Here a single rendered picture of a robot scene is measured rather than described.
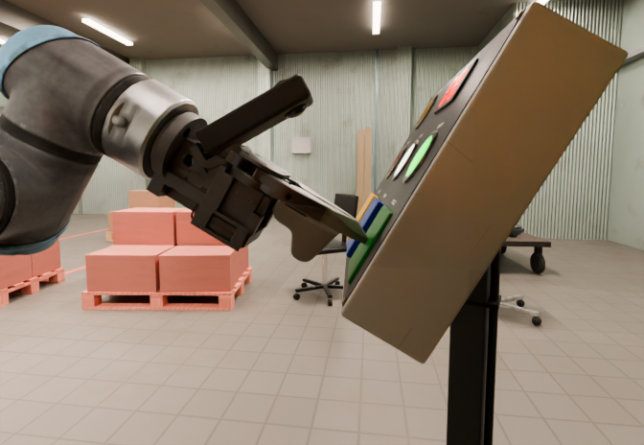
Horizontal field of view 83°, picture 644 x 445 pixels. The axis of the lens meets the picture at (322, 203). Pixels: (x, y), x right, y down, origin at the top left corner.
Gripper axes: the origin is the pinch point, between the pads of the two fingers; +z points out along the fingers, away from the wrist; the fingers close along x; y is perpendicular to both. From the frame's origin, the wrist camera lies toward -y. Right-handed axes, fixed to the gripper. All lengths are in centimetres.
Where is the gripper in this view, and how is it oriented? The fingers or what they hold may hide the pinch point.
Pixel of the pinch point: (358, 227)
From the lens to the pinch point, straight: 36.1
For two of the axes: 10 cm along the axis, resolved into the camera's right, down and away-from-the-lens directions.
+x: -0.9, 0.8, -9.9
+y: -5.0, 8.6, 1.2
